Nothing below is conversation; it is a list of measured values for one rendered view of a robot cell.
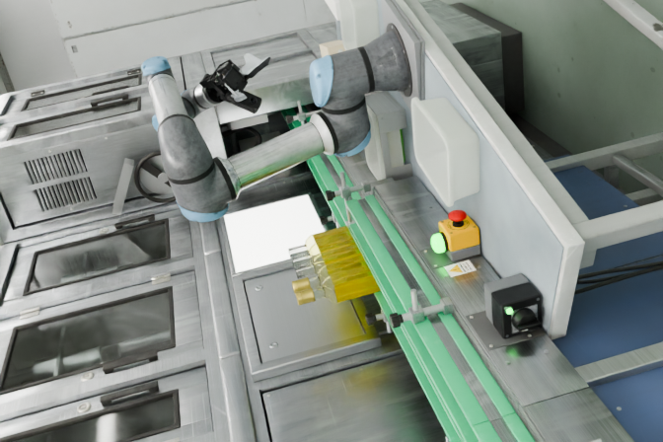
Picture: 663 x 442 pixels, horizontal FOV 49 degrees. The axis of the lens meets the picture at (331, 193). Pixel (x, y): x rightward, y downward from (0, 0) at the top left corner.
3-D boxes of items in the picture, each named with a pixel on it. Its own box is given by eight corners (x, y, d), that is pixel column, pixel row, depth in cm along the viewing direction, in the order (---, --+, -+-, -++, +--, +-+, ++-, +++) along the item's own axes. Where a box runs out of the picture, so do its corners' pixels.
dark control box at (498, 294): (525, 305, 143) (485, 316, 142) (524, 271, 140) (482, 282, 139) (546, 329, 136) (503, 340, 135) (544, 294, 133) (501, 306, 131)
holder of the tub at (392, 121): (397, 174, 224) (373, 180, 223) (386, 90, 212) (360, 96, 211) (415, 197, 209) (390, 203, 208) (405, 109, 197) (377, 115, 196)
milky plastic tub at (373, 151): (394, 159, 222) (366, 165, 221) (384, 90, 212) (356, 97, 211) (411, 182, 207) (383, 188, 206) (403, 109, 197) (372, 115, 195)
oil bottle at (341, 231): (376, 234, 212) (305, 253, 209) (373, 217, 210) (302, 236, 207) (381, 243, 207) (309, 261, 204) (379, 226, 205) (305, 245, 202)
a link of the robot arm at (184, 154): (154, 146, 161) (130, 61, 199) (169, 185, 167) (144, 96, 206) (203, 130, 163) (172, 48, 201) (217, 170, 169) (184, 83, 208)
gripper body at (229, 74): (218, 76, 194) (194, 88, 203) (241, 99, 198) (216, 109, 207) (231, 57, 198) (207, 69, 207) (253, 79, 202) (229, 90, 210)
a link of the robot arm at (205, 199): (374, 98, 183) (174, 186, 167) (382, 146, 192) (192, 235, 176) (350, 81, 192) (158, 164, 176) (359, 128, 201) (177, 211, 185)
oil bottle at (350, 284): (400, 273, 192) (322, 295, 189) (398, 256, 189) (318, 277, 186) (406, 285, 187) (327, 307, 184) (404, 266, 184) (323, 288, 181)
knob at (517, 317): (534, 324, 135) (543, 334, 132) (511, 331, 135) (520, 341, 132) (533, 305, 133) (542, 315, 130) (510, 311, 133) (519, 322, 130)
